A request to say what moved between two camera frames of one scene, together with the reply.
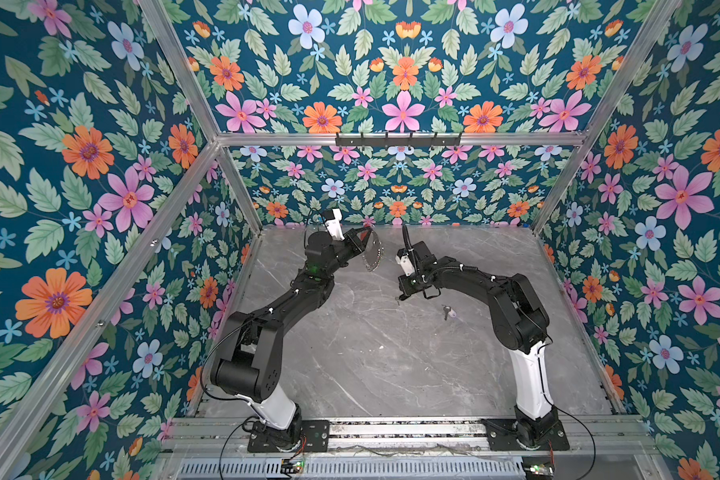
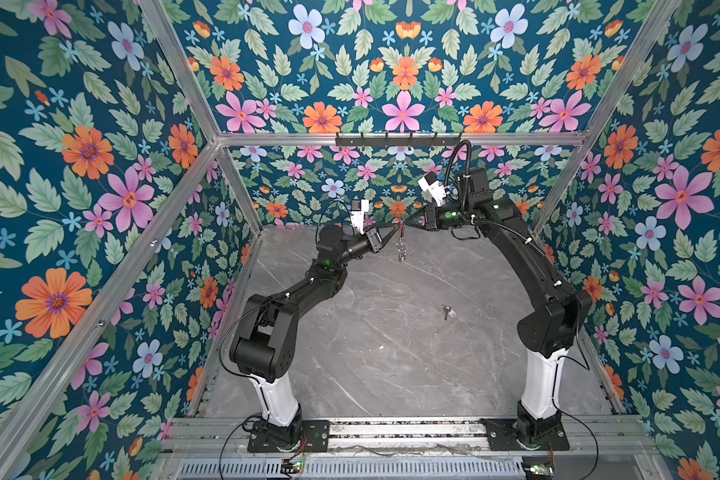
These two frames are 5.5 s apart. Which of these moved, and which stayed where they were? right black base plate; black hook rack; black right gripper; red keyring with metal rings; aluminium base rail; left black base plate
Moved: black right gripper; red keyring with metal rings
Stayed: black hook rack; right black base plate; aluminium base rail; left black base plate
